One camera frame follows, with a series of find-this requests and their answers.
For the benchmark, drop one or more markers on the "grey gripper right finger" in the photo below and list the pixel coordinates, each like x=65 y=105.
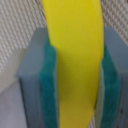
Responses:
x=112 y=101

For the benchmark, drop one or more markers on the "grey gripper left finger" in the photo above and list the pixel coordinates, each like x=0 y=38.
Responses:
x=39 y=82

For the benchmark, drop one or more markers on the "yellow toy banana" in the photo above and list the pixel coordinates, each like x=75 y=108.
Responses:
x=76 y=31

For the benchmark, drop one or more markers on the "white woven placemat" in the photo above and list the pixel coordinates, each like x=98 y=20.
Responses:
x=20 y=18

